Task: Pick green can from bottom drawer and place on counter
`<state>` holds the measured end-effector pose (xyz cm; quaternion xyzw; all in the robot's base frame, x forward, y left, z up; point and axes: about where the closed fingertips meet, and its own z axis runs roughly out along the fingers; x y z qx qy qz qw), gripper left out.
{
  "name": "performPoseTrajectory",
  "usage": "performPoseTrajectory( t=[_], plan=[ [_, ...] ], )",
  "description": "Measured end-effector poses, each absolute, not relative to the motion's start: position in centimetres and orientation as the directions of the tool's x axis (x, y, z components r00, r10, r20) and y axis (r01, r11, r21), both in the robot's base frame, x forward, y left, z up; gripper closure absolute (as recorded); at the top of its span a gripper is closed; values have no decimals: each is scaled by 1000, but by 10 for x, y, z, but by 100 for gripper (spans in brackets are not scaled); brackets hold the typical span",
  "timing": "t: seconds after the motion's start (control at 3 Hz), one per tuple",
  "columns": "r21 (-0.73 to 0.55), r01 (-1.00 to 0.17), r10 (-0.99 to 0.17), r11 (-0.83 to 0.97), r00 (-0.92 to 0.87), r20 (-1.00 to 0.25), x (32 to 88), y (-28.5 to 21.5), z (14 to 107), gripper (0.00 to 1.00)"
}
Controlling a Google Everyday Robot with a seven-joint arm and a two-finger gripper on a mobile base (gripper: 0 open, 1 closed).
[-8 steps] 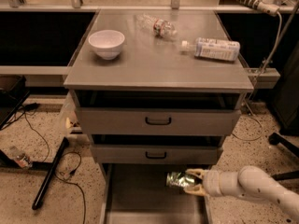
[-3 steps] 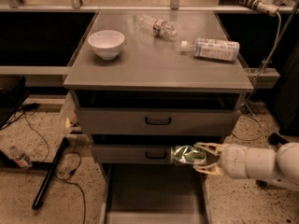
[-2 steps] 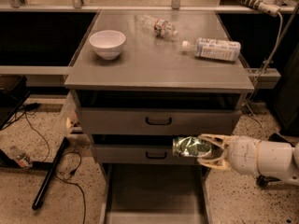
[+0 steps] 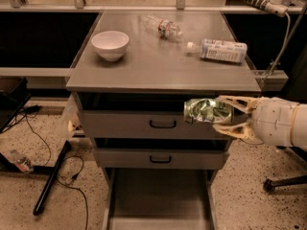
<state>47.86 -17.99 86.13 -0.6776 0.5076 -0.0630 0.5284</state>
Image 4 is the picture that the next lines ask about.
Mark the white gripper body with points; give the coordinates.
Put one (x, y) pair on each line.
(273, 120)

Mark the top grey drawer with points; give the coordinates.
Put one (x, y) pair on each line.
(144, 124)

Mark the black box at left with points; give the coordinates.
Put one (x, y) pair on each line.
(13, 96)

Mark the bottom grey drawer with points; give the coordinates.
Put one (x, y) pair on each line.
(153, 199)

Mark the middle grey drawer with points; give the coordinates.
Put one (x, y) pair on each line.
(161, 158)

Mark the clear plastic water bottle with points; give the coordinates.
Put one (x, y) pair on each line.
(162, 27)

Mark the grey drawer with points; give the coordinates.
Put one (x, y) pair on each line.
(153, 199)
(161, 158)
(144, 124)

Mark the grey drawer cabinet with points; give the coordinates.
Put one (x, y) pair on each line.
(154, 75)

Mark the white ceramic bowl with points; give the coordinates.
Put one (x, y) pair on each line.
(110, 45)

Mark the white power strip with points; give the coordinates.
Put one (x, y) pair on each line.
(271, 6)

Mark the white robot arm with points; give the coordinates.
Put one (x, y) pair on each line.
(300, 126)

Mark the black metal stand leg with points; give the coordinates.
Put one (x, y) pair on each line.
(39, 207)

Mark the white labelled plastic bottle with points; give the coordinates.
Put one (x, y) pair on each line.
(220, 50)

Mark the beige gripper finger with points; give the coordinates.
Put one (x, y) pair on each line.
(240, 131)
(244, 104)

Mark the small bottle on floor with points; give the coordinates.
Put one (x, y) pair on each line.
(22, 162)

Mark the crushed green can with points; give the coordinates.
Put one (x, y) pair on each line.
(207, 111)

